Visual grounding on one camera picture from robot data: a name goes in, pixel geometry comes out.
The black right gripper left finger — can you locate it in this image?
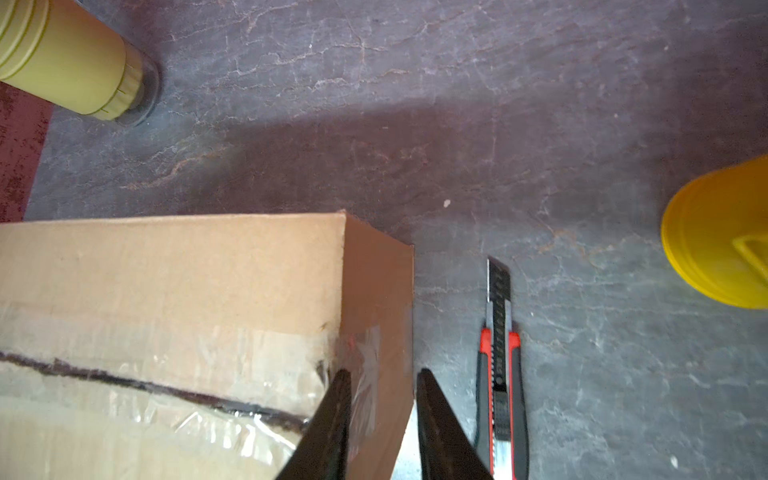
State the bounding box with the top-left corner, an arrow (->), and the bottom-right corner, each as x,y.
276,369 -> 352,480

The brown cardboard express box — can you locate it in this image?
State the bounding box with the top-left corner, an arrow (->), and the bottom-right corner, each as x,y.
1,212 -> 414,479

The red black utility knife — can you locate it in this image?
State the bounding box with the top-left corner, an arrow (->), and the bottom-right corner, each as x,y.
475,257 -> 530,480

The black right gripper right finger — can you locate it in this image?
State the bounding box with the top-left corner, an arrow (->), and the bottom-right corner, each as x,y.
416,368 -> 491,480

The yellow-green pen holder cup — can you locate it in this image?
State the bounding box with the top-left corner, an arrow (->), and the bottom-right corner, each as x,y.
1,0 -> 161,126

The yellow pencil cup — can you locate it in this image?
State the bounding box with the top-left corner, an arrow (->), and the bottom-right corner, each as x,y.
661,156 -> 767,309

